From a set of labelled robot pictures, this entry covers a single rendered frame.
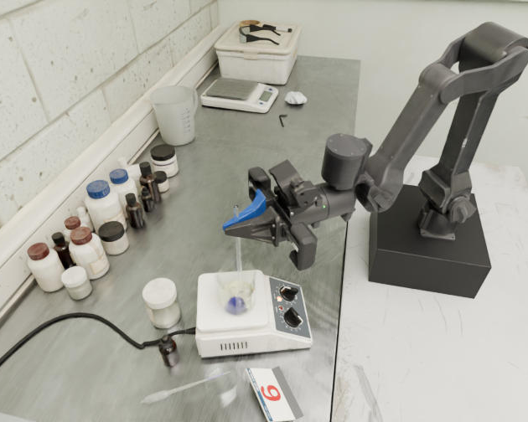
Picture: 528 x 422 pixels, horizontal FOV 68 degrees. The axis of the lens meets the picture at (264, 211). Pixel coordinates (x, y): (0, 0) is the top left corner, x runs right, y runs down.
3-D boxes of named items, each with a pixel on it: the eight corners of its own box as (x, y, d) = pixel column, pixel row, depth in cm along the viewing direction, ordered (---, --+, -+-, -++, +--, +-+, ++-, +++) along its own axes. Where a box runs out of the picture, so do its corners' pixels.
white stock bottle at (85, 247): (76, 280, 83) (59, 244, 76) (85, 259, 87) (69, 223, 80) (106, 280, 83) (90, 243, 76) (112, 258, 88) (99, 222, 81)
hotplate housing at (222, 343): (300, 292, 80) (302, 266, 75) (312, 351, 71) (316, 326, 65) (190, 301, 79) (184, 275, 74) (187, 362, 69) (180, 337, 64)
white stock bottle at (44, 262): (74, 278, 83) (59, 244, 77) (52, 296, 80) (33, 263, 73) (56, 268, 85) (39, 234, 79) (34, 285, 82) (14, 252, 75)
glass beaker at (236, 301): (250, 285, 71) (248, 253, 66) (262, 313, 67) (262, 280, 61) (212, 296, 69) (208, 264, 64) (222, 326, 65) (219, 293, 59)
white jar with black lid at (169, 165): (155, 166, 116) (151, 144, 111) (178, 164, 116) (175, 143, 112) (153, 179, 111) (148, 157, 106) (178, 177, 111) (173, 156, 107)
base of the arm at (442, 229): (450, 218, 82) (460, 197, 78) (454, 241, 78) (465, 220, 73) (416, 213, 83) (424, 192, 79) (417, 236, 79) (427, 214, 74)
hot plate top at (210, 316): (262, 271, 74) (262, 269, 74) (269, 326, 65) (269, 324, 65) (199, 276, 73) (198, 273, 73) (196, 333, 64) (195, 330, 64)
